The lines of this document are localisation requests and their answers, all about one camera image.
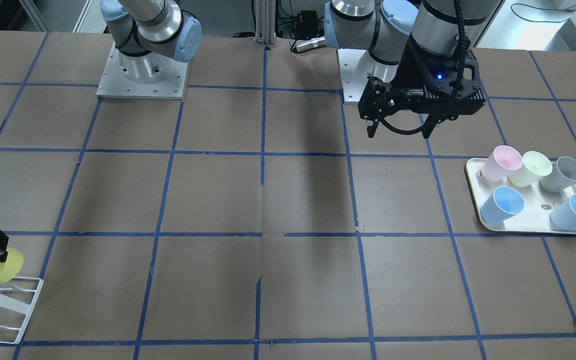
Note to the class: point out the white wire drying rack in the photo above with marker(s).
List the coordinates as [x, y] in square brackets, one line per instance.
[18, 299]

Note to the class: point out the aluminium frame post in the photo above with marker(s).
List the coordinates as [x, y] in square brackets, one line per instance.
[265, 21]

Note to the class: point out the pink plastic cup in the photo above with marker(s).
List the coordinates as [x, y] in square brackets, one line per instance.
[503, 161]

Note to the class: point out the pale green plastic cup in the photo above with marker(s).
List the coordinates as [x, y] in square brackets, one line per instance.
[535, 166]

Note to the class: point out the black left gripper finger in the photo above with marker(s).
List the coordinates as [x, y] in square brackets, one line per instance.
[431, 122]
[372, 124]

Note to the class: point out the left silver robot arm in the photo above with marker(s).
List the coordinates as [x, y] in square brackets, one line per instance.
[429, 42]

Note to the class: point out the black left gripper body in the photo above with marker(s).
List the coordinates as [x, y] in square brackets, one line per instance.
[411, 68]

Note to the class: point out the blue cup near pink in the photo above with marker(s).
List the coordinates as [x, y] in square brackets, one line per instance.
[504, 203]

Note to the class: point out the grey plastic cup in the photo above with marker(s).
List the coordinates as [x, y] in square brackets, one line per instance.
[562, 176]

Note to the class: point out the cream plastic tray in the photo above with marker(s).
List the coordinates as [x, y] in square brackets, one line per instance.
[539, 203]

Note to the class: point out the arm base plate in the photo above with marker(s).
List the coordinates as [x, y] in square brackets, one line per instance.
[149, 77]
[355, 68]

